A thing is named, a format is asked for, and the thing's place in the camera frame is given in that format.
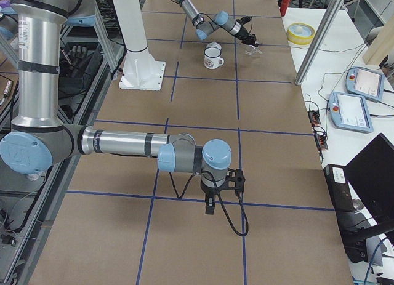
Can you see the teach pendant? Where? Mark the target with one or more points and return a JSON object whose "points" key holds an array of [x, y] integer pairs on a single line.
{"points": [[365, 82], [350, 112]]}

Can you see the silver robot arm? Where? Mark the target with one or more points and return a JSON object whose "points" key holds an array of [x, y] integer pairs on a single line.
{"points": [[38, 139], [205, 26]]}

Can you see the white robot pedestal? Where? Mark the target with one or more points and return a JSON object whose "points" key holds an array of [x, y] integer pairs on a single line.
{"points": [[140, 70]]}

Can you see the orange circuit board near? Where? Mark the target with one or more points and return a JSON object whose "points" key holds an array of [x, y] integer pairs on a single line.
{"points": [[321, 141]]}

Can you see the far teach pendant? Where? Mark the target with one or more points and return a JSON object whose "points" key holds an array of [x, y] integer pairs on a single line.
{"points": [[365, 82]]}

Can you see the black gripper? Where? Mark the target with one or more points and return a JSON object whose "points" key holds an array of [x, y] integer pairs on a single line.
{"points": [[209, 192], [244, 36]]}

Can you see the white enamel mug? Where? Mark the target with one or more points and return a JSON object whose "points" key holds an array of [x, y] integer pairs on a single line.
{"points": [[212, 58]]}

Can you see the near teach pendant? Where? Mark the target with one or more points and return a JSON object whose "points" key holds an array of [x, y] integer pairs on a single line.
{"points": [[350, 112]]}

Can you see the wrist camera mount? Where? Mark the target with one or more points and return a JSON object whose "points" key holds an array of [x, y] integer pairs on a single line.
{"points": [[245, 20], [234, 180]]}

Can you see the red cylinder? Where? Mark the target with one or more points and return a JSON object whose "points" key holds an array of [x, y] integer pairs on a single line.
{"points": [[283, 7]]}

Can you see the orange circuit board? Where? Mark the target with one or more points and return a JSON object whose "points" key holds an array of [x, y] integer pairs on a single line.
{"points": [[321, 141], [314, 117]]}

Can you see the yellow tape roll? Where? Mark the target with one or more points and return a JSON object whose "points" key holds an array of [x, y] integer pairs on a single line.
{"points": [[300, 33]]}

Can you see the black computer box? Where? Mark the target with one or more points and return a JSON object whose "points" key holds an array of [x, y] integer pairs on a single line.
{"points": [[338, 188]]}

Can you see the clear plastic funnel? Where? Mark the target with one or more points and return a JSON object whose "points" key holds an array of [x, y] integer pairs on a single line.
{"points": [[252, 50]]}

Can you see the orange circuit board far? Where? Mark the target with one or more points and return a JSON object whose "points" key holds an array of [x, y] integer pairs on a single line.
{"points": [[314, 117]]}

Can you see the black laptop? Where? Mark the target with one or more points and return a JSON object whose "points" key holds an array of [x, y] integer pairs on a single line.
{"points": [[370, 173]]}

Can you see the wooden beam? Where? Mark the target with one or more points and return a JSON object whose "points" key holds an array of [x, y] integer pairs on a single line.
{"points": [[381, 45]]}

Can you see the aluminium frame post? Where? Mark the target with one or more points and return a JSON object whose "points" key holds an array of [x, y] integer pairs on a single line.
{"points": [[317, 41]]}

